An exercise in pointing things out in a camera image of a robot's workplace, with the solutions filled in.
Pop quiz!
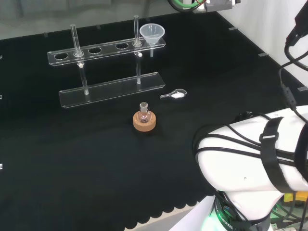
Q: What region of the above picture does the small round-bottom glass flask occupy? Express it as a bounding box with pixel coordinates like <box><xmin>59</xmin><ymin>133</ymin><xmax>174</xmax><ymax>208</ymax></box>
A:
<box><xmin>138</xmin><ymin>102</ymin><xmax>152</xmax><ymax>125</ymax></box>

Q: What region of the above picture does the black bench cloth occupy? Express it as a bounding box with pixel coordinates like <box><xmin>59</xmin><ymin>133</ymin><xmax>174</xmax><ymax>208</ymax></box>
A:
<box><xmin>0</xmin><ymin>11</ymin><xmax>308</xmax><ymax>229</ymax></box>

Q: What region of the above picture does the clear acrylic funnel stand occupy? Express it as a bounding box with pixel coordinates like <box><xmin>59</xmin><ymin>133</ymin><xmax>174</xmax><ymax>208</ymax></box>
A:
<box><xmin>47</xmin><ymin>14</ymin><xmax>167</xmax><ymax>109</ymax></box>

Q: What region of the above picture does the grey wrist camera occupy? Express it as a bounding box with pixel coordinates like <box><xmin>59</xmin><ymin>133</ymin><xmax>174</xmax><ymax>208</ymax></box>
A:
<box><xmin>206</xmin><ymin>0</ymin><xmax>237</xmax><ymax>11</ymax></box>

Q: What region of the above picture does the green cable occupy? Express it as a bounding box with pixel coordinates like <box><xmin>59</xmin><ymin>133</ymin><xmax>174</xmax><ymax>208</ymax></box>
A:
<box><xmin>167</xmin><ymin>0</ymin><xmax>205</xmax><ymax>13</ymax></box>

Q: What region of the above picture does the translucent plastic funnel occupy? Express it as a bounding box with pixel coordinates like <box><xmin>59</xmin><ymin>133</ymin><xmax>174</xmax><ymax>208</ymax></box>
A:
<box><xmin>139</xmin><ymin>23</ymin><xmax>166</xmax><ymax>58</ymax></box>

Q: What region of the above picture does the cork ring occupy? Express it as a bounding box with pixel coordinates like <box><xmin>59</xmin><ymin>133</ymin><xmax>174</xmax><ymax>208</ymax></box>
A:
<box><xmin>132</xmin><ymin>110</ymin><xmax>156</xmax><ymax>132</ymax></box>

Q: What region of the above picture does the glass weighing funnel with powder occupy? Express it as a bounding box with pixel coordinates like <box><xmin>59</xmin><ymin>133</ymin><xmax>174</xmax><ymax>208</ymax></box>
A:
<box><xmin>160</xmin><ymin>88</ymin><xmax>187</xmax><ymax>100</ymax></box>

